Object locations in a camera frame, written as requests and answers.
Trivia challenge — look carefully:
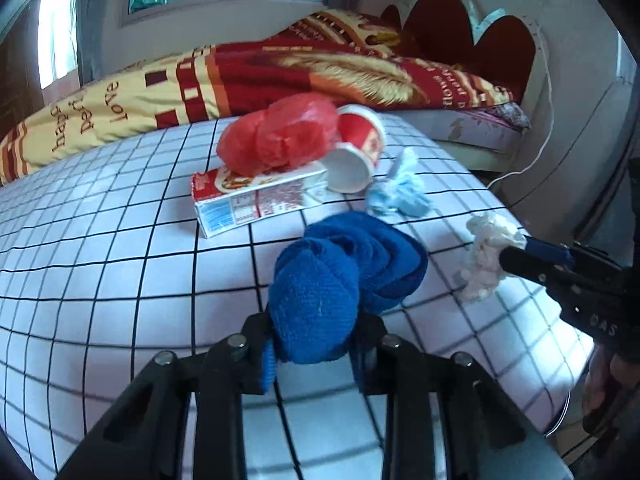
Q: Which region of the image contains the long white cable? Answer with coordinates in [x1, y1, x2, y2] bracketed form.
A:
[487, 25, 558, 186]

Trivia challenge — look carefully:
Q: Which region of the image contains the blue towel cloth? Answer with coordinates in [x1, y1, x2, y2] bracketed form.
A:
[268, 211, 429, 366]

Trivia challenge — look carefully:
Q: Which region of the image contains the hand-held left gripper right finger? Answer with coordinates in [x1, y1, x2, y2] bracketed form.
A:
[350, 312, 576, 480]

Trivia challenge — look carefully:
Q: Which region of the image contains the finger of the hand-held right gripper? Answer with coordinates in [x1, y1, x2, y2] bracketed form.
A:
[500, 245, 576, 291]
[522, 235, 591, 267]

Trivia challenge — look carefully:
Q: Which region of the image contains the light blue crumpled tissue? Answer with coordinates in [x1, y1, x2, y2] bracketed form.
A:
[366, 147, 433, 217]

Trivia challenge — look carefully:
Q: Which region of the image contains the white paper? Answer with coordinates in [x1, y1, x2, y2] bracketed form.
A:
[457, 211, 528, 303]

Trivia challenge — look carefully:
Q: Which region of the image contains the person's right hand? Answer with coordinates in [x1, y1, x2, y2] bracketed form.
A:
[580, 342, 623, 428]

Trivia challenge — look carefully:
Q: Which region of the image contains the red white drink carton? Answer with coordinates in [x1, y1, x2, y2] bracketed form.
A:
[191, 160, 328, 239]

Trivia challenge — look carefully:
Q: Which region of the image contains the floral mattress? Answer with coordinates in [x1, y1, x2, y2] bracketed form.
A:
[410, 102, 531, 153]

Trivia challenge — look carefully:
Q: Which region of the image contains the floral pillow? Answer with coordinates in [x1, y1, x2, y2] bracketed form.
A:
[480, 102, 531, 128]

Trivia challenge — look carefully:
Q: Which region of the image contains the red yellow printed blanket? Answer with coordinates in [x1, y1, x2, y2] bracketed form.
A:
[0, 10, 516, 186]

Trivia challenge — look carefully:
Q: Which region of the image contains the white checked tablecloth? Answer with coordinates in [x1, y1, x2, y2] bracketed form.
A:
[0, 110, 596, 480]

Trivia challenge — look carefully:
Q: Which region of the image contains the red plastic bag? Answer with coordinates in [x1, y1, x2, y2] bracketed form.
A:
[216, 92, 341, 177]

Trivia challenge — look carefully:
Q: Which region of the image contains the small bright window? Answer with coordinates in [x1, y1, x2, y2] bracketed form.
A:
[37, 0, 81, 91]

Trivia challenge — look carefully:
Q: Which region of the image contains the dark red headboard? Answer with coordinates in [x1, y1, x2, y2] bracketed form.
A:
[380, 0, 548, 106]

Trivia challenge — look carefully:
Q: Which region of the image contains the brown wooden door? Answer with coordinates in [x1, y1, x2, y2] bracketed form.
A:
[0, 5, 46, 126]

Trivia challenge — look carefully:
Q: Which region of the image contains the red paper cup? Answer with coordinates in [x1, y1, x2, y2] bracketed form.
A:
[320, 104, 386, 195]

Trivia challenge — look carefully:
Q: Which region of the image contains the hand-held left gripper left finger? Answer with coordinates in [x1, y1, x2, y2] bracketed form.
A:
[55, 312, 281, 480]

